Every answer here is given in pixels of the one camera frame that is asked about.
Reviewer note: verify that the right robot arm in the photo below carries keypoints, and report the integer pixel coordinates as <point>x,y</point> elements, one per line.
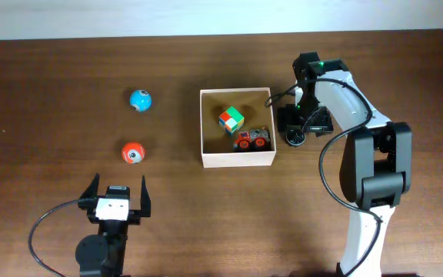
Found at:
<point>376,164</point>

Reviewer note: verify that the orange eyeball ball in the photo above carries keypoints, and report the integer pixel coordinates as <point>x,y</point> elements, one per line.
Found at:
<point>133,152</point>

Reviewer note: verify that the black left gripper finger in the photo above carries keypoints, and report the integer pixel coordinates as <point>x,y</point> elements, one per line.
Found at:
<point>91,192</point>
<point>145,201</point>

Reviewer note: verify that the red grey toy truck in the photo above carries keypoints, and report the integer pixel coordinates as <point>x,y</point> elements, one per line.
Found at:
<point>254,140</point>

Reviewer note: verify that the pink cardboard box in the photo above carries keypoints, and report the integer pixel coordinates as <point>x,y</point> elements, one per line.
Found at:
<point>217,145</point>

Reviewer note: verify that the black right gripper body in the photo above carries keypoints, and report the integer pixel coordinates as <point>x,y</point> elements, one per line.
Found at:
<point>307,128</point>

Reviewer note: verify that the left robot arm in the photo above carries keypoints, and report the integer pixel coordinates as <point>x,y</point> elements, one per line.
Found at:
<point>103,254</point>

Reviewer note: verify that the colourful puzzle cube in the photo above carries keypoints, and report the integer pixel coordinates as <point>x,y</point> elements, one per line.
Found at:
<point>231,120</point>

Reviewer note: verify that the black round cap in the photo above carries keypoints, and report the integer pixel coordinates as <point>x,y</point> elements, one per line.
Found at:
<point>295,137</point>

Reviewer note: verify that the blue eyeball ball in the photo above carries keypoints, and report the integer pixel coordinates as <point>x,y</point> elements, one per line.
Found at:
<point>140,100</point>

